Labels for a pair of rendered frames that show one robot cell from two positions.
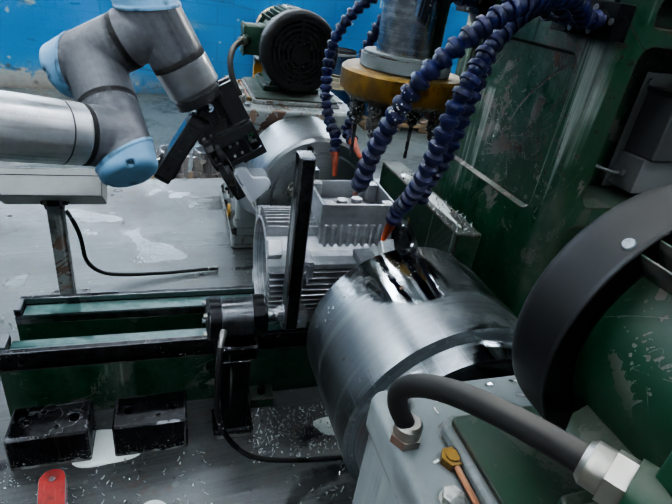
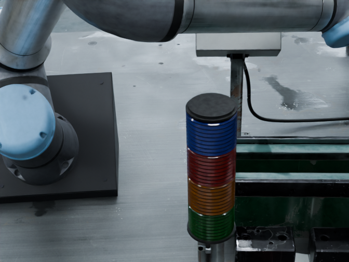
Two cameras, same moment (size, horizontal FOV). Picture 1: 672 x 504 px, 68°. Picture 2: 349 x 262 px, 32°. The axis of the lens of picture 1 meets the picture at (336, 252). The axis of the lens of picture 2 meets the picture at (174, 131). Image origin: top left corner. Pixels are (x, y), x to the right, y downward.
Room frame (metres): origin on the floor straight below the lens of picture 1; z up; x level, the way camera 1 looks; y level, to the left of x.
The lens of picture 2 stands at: (-0.29, 0.17, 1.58)
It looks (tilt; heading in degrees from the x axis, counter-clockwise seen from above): 33 degrees down; 24
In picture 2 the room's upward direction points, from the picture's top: 2 degrees counter-clockwise
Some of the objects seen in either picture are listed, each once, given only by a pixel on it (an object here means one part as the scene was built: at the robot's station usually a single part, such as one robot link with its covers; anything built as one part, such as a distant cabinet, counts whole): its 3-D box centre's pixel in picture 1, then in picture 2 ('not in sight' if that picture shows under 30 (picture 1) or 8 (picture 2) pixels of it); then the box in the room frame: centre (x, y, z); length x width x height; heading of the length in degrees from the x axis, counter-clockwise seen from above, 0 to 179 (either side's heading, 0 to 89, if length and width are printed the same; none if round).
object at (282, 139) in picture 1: (302, 173); not in sight; (1.08, 0.10, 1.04); 0.37 x 0.25 x 0.25; 20
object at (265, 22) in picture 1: (271, 91); not in sight; (1.33, 0.23, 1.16); 0.33 x 0.26 x 0.42; 20
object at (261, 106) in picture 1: (280, 159); not in sight; (1.31, 0.19, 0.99); 0.35 x 0.31 x 0.37; 20
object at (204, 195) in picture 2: not in sight; (211, 186); (0.28, 0.38, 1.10); 0.06 x 0.06 x 0.04
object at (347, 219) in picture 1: (348, 212); not in sight; (0.74, -0.01, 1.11); 0.12 x 0.11 x 0.07; 109
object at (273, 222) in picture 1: (318, 262); not in sight; (0.73, 0.03, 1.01); 0.20 x 0.19 x 0.19; 109
